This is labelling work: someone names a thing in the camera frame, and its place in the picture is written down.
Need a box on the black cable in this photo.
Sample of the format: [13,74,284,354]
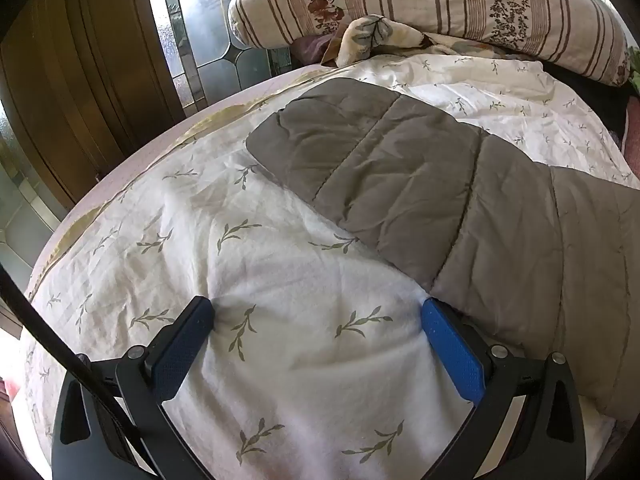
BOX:
[0,262,151,480]

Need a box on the purple cloth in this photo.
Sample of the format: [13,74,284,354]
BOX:
[292,35,341,66]

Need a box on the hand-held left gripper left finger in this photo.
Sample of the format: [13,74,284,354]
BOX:
[50,296,217,480]

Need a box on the cream floral cloth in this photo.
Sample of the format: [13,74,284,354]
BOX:
[325,15,501,68]

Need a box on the white leaf-print quilt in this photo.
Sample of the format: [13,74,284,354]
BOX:
[22,52,640,480]

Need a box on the striped floral pillow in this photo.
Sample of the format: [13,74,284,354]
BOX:
[227,0,633,86]

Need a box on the grey puffer jacket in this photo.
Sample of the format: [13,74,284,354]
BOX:
[246,77,640,418]

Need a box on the stained glass window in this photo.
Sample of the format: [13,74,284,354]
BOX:
[142,0,296,106]

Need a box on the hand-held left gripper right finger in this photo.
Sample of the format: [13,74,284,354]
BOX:
[421,298,586,480]

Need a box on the brown wooden door frame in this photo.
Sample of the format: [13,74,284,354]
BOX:
[0,0,188,211]

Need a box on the dark cloth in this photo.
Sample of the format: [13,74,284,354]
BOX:
[542,60,640,111]

